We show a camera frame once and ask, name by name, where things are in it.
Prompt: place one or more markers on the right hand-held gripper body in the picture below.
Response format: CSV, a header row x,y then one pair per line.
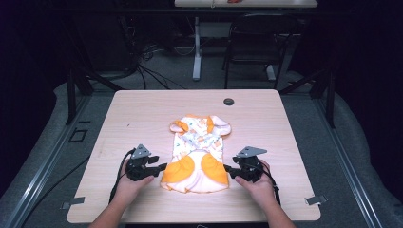
x,y
250,169

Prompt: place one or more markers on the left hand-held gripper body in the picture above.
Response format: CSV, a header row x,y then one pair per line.
x,y
137,170

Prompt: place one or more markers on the orange and white baby romper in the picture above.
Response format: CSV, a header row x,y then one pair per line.
x,y
199,148

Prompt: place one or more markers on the person's left hand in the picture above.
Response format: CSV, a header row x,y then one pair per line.
x,y
128,188

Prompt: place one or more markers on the person's right hand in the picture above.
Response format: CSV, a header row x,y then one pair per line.
x,y
261,190

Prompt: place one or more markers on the round grey table grommet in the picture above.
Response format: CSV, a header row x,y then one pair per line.
x,y
228,101

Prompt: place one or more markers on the black metal stand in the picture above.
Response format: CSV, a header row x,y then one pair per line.
x,y
329,98
72,95

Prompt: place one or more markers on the white desk with white legs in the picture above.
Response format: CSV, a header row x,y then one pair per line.
x,y
197,47

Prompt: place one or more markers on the black folding chair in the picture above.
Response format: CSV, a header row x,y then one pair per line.
x,y
259,34

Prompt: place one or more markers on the orange thing on white desk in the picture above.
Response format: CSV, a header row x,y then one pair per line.
x,y
234,1

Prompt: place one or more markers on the grey metal table bracket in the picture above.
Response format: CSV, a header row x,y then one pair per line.
x,y
74,201
316,200

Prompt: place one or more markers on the aluminium floor rail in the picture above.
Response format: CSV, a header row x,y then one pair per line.
x,y
41,164
351,171

